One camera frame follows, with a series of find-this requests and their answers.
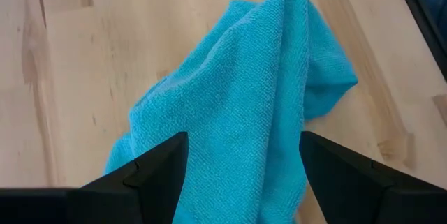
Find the turquoise microfiber cloth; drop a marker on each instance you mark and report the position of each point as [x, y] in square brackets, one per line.
[244, 95]

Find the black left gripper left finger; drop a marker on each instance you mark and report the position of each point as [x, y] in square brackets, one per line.
[139, 189]

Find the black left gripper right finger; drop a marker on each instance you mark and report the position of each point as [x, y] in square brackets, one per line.
[349, 189]

